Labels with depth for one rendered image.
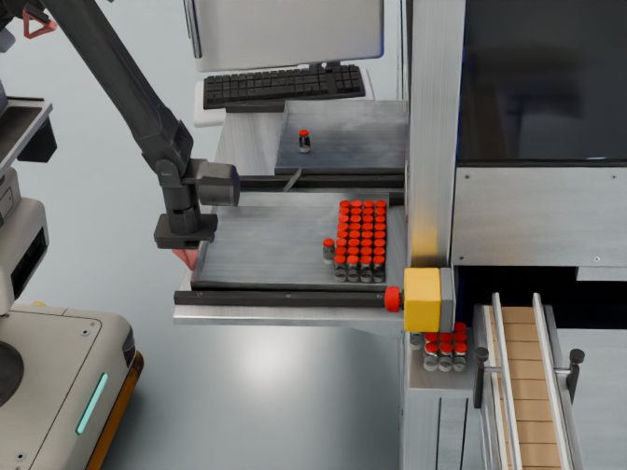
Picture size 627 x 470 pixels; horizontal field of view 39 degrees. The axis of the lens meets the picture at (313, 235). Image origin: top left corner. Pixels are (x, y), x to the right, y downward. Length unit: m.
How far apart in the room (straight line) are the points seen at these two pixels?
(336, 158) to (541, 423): 0.79
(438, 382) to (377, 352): 1.25
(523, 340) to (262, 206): 0.61
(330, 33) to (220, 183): 0.96
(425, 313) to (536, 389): 0.19
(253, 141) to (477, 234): 0.73
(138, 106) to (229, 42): 0.98
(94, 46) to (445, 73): 0.50
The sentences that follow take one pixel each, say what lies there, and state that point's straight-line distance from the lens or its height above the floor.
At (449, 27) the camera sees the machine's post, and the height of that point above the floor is 1.42.
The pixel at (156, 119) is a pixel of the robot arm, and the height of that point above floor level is 1.23.
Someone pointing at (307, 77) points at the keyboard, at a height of 0.83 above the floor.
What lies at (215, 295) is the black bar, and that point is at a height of 0.90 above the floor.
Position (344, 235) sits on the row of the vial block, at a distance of 1.60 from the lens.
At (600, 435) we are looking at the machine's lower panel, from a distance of 1.76.
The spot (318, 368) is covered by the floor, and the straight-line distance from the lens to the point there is 2.62.
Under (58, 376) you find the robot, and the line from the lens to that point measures 2.35.
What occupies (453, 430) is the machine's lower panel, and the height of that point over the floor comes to 0.61.
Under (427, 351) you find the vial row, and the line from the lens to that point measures 1.40.
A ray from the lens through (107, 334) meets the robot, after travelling 2.42.
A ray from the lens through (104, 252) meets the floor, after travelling 3.12.
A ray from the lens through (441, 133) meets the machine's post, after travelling 1.25.
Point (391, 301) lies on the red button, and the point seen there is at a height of 1.01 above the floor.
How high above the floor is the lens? 1.95
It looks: 40 degrees down
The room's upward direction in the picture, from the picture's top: 4 degrees counter-clockwise
